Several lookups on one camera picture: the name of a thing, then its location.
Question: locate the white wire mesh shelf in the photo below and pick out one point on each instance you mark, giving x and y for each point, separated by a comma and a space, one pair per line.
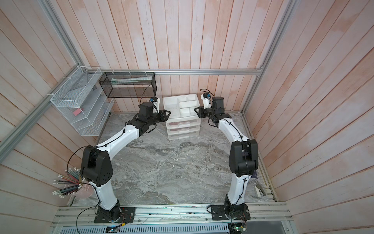
82, 91

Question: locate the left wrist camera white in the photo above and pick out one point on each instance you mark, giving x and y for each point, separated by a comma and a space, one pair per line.
155, 102

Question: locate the dark purple notebook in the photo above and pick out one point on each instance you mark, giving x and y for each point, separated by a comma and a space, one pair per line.
255, 175

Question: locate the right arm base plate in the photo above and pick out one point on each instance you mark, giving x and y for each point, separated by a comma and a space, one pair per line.
229, 212

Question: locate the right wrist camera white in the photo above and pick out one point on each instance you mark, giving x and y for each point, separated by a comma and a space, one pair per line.
206, 98

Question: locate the horizontal aluminium frame bar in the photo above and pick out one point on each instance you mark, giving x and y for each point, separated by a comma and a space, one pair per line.
188, 72

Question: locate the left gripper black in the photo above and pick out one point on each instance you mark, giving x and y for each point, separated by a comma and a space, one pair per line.
164, 117

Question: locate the white plastic drawer organizer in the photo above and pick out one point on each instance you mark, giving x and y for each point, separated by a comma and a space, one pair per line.
183, 122

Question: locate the black wire mesh basket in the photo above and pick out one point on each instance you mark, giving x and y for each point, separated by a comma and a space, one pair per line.
128, 84

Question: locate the aluminium mounting rail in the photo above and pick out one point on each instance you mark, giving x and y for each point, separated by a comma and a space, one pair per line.
175, 214

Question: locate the white stapler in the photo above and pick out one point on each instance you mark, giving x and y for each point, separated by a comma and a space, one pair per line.
260, 191

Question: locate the pink eraser block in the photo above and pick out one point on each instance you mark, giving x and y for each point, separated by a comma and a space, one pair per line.
77, 111

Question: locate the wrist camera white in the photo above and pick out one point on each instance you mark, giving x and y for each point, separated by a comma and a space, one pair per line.
155, 102
206, 98

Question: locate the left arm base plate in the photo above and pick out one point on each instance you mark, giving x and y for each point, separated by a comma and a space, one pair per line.
116, 215

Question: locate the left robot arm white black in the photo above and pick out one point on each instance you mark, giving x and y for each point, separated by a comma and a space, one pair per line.
96, 165

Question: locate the left aluminium frame bar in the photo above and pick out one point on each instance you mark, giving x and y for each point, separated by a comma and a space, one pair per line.
27, 123

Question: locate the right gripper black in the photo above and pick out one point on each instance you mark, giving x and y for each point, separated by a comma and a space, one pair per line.
201, 111

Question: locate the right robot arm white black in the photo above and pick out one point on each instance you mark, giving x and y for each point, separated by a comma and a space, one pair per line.
243, 157

